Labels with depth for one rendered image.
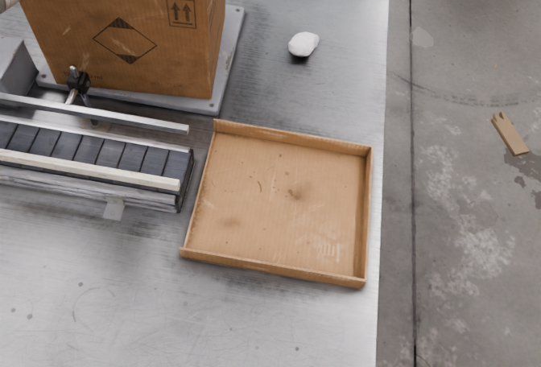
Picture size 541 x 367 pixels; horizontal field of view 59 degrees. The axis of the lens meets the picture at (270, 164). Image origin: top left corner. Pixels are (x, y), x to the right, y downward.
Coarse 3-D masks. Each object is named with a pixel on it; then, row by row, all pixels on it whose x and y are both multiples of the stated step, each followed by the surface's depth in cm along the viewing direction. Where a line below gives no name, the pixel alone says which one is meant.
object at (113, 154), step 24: (0, 120) 84; (0, 144) 82; (24, 144) 82; (48, 144) 83; (72, 144) 83; (96, 144) 84; (120, 144) 84; (24, 168) 80; (120, 168) 81; (144, 168) 82; (168, 168) 82; (168, 192) 80
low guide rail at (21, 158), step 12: (0, 156) 77; (12, 156) 77; (24, 156) 77; (36, 156) 77; (48, 168) 78; (60, 168) 78; (72, 168) 77; (84, 168) 77; (96, 168) 77; (108, 168) 77; (120, 180) 78; (132, 180) 78; (144, 180) 77; (156, 180) 77; (168, 180) 77
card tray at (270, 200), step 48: (240, 144) 91; (288, 144) 92; (336, 144) 90; (240, 192) 86; (288, 192) 87; (336, 192) 88; (192, 240) 81; (240, 240) 81; (288, 240) 82; (336, 240) 83
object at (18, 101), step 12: (0, 96) 77; (12, 96) 77; (36, 108) 78; (48, 108) 77; (60, 108) 77; (72, 108) 77; (84, 108) 77; (108, 120) 78; (120, 120) 77; (132, 120) 77; (144, 120) 77; (156, 120) 77; (180, 132) 77
